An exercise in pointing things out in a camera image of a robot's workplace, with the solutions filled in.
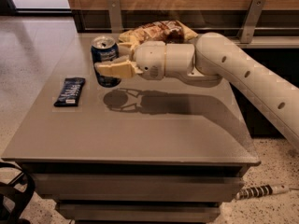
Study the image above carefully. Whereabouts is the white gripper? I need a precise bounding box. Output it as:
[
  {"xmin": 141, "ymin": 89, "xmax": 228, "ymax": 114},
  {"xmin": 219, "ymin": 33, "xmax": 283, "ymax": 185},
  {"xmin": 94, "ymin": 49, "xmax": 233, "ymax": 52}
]
[{"xmin": 94, "ymin": 41, "xmax": 166, "ymax": 80}]

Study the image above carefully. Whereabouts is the black office chair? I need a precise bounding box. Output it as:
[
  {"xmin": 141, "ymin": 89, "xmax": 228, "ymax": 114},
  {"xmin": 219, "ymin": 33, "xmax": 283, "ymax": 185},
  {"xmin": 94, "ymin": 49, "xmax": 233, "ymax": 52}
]
[{"xmin": 0, "ymin": 162, "xmax": 36, "ymax": 224}]

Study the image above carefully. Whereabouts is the yellow brown chip bag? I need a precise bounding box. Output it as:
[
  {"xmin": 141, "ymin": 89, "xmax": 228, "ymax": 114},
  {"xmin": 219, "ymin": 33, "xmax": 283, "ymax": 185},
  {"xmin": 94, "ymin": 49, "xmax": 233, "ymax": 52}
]
[{"xmin": 119, "ymin": 21, "xmax": 198, "ymax": 44}]

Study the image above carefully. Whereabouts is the grey drawer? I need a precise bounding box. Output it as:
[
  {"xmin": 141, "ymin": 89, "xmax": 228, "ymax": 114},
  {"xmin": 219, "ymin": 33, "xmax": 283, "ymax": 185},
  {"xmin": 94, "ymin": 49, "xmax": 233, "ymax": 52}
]
[
  {"xmin": 33, "ymin": 174, "xmax": 243, "ymax": 203},
  {"xmin": 56, "ymin": 203, "xmax": 220, "ymax": 223}
]

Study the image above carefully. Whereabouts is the metal bracket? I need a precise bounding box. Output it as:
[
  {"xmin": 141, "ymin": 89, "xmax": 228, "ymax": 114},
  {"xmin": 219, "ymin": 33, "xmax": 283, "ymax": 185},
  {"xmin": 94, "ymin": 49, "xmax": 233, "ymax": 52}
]
[
  {"xmin": 237, "ymin": 0, "xmax": 266, "ymax": 44},
  {"xmin": 107, "ymin": 0, "xmax": 123, "ymax": 33}
]

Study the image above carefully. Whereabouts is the left metal bracket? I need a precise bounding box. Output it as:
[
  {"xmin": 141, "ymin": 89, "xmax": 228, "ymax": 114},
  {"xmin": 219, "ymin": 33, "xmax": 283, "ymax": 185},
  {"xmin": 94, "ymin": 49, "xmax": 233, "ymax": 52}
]
[{"xmin": 107, "ymin": 0, "xmax": 123, "ymax": 33}]

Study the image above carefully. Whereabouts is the grey drawer cabinet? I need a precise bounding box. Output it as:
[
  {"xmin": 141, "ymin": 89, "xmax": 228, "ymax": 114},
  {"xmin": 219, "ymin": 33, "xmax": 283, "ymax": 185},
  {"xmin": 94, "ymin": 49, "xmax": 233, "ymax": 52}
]
[{"xmin": 3, "ymin": 37, "xmax": 260, "ymax": 224}]

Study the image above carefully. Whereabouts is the upper grey drawer front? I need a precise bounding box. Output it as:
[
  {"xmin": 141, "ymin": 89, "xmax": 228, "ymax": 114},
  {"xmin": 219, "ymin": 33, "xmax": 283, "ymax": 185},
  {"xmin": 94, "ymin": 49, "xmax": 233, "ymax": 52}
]
[{"xmin": 33, "ymin": 174, "xmax": 243, "ymax": 203}]

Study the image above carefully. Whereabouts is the blue pepsi can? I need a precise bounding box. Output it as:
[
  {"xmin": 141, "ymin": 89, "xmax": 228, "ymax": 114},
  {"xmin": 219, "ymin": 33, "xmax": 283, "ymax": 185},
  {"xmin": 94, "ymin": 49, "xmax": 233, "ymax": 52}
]
[{"xmin": 91, "ymin": 35, "xmax": 121, "ymax": 88}]

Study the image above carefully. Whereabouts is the right metal bracket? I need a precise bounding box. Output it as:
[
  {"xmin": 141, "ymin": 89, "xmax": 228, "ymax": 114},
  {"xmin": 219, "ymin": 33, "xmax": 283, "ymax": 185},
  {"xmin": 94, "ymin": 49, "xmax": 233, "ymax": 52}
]
[{"xmin": 237, "ymin": 0, "xmax": 266, "ymax": 44}]

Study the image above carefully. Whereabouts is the dark blue rxbar wrapper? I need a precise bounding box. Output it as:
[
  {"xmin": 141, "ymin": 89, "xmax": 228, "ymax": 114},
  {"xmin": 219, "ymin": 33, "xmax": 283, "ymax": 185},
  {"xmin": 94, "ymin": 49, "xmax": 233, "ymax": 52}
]
[{"xmin": 53, "ymin": 77, "xmax": 85, "ymax": 107}]

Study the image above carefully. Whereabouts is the striped black white tube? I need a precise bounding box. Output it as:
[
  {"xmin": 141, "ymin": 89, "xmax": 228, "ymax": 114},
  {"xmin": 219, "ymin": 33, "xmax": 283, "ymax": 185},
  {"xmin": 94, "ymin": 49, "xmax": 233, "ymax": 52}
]
[{"xmin": 235, "ymin": 184, "xmax": 290, "ymax": 200}]

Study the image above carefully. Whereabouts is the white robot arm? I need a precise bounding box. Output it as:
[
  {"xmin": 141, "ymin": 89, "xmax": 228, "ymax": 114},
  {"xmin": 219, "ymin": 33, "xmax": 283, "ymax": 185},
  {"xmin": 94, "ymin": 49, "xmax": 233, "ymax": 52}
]
[{"xmin": 94, "ymin": 33, "xmax": 299, "ymax": 148}]

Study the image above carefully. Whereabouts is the lower grey drawer front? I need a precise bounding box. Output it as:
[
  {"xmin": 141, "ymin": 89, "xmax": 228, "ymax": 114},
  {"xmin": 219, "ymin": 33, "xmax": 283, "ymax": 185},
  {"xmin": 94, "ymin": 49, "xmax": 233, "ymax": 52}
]
[{"xmin": 56, "ymin": 203, "xmax": 220, "ymax": 223}]

